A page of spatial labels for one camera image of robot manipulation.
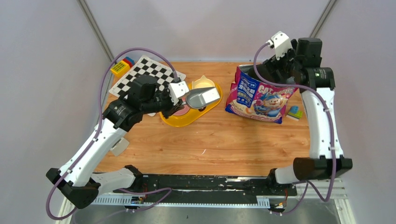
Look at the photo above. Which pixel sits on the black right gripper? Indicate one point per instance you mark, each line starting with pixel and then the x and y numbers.
pixel 272 64

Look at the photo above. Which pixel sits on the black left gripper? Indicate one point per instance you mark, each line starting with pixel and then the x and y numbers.
pixel 172 108

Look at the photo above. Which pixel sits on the silver metal hook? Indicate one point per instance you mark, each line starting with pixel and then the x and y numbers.
pixel 202 97

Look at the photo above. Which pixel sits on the colourful pet food bag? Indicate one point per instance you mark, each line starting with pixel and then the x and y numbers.
pixel 254 99

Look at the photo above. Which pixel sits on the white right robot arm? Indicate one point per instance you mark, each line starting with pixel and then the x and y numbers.
pixel 298 65

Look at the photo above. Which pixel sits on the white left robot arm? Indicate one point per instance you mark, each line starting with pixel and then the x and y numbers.
pixel 76 179

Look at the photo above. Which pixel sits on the yellow double bowl tray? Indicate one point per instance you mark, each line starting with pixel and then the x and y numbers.
pixel 193 114

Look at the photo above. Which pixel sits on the pink cat-shaped bowl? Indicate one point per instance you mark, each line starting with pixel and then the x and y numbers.
pixel 182 112

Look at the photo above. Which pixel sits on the black white checkerboard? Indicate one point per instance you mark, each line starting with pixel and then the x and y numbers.
pixel 144 66

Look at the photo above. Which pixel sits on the cream cat-shaped bowl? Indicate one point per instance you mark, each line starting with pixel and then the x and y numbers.
pixel 203 82

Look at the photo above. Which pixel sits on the green blue toy block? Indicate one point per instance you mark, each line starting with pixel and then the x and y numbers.
pixel 295 113

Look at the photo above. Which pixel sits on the yellow red blue toy block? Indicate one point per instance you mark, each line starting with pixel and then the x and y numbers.
pixel 122 67

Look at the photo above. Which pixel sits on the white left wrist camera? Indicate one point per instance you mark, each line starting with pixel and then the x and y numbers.
pixel 177 91

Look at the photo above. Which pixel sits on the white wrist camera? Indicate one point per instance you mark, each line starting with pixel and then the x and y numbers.
pixel 177 91
pixel 281 43

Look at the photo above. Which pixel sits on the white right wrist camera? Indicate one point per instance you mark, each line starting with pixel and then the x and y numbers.
pixel 281 43

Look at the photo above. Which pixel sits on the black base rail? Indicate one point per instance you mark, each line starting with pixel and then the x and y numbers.
pixel 210 190

